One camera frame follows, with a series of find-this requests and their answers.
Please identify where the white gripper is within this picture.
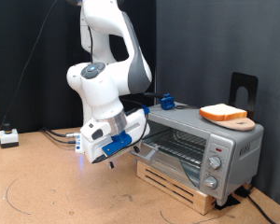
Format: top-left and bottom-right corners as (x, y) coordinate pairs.
(80, 106), (151, 170)

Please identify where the white bread slice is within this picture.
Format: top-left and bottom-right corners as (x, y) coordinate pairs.
(199, 103), (248, 122)

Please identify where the silver oven knob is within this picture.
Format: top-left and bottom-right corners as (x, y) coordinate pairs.
(207, 155), (223, 171)
(203, 175), (219, 190)

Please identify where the silver toaster oven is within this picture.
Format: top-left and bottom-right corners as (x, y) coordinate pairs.
(132, 102), (265, 207)

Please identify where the wooden slatted base block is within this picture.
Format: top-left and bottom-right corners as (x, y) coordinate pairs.
(135, 160), (217, 217)

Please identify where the black foam pad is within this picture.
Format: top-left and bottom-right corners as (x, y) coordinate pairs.
(214, 194), (242, 211)
(234, 186), (252, 199)

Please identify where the emergency stop button box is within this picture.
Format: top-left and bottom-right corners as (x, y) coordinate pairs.
(0, 122), (20, 149)

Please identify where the round wooden cutting board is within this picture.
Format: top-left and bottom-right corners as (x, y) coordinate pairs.
(208, 116), (257, 133)

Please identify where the black metal bookend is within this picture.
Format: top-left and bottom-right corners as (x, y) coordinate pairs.
(228, 72), (259, 120)

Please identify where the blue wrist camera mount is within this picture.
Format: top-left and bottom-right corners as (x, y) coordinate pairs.
(101, 130), (133, 158)

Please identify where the wire oven rack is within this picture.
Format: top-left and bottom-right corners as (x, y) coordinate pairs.
(143, 128), (208, 169)

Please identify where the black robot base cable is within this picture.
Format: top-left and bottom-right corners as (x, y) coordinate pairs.
(41, 126), (81, 138)
(42, 130), (78, 145)

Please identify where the long hanging black cable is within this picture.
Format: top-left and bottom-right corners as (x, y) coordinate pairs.
(0, 0), (59, 146)

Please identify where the black oven power cable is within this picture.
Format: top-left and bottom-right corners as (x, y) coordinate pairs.
(246, 194), (278, 224)

